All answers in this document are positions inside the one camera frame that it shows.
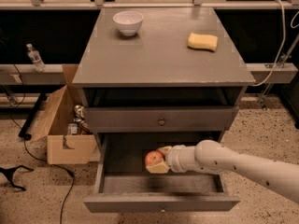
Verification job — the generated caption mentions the black table leg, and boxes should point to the black table leg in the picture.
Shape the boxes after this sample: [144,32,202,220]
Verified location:
[19,92,46,141]

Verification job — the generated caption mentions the black stand leg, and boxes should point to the black stand leg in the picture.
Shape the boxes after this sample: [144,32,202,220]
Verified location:
[0,165,33,191]

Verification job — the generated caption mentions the white ceramic bowl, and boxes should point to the white ceramic bowl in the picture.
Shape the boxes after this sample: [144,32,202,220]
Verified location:
[113,10,144,36]

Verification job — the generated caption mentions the yellow sponge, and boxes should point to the yellow sponge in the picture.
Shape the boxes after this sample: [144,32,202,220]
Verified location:
[187,33,218,51]

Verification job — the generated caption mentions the cans inside cardboard box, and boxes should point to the cans inside cardboard box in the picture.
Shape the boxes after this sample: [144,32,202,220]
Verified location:
[67,105,91,135]

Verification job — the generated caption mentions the open grey middle drawer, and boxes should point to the open grey middle drawer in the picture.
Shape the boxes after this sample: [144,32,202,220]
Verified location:
[84,132,239,213]

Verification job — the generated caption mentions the red apple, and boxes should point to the red apple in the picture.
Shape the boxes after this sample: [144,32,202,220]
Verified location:
[145,151,164,166]

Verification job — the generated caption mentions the clear plastic water bottle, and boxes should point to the clear plastic water bottle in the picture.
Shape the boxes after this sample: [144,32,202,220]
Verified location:
[26,44,45,73]

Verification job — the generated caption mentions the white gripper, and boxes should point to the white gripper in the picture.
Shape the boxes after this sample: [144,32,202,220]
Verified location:
[146,145,197,174]

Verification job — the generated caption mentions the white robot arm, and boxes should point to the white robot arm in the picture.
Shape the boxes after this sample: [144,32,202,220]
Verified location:
[145,140,299,203]

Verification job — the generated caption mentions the grey drawer cabinet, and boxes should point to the grey drawer cabinet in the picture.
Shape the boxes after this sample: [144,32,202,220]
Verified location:
[72,7,256,213]

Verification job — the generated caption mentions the black floor cable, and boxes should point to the black floor cable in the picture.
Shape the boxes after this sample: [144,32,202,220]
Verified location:
[0,37,76,224]

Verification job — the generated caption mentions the grey window ledge rail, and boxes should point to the grey window ledge rail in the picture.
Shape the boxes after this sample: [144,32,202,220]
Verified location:
[0,64,78,85]

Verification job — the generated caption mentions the closed grey upper drawer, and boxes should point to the closed grey upper drawer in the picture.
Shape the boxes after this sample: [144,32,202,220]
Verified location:
[83,106,238,133]

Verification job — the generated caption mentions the open cardboard box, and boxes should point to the open cardboard box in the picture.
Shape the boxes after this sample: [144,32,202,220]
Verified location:
[30,64,100,164]

